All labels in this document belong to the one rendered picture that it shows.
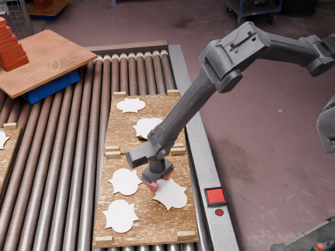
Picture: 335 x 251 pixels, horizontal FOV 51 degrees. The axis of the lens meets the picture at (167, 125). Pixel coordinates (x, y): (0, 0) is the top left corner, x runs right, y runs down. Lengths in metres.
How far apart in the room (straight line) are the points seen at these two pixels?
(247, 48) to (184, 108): 0.24
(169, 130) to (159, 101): 0.73
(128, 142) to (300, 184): 1.53
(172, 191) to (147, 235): 0.19
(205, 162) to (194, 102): 0.58
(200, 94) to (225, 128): 2.14
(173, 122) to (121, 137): 0.60
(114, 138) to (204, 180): 0.44
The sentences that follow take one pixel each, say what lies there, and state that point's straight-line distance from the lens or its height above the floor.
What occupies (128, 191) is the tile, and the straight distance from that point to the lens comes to 1.32.
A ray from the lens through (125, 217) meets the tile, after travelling 1.26.
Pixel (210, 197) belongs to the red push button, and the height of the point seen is 0.93.
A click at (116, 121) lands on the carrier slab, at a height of 0.94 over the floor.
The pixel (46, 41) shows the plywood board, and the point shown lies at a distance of 2.21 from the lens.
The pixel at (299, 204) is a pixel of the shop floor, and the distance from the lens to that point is 2.57.
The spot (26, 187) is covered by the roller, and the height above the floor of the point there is 0.92.
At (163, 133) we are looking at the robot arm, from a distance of 1.02.
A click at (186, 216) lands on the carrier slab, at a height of 0.94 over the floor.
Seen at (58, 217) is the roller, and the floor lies 0.92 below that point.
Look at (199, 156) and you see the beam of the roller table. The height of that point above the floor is 0.91.
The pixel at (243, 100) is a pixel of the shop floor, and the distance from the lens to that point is 3.34.
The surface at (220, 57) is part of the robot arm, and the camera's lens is 0.82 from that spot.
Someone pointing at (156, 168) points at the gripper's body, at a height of 1.09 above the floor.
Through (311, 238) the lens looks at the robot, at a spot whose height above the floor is 0.24.
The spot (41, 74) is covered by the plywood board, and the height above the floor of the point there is 1.04.
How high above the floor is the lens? 1.97
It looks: 41 degrees down
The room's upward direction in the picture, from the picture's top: 3 degrees counter-clockwise
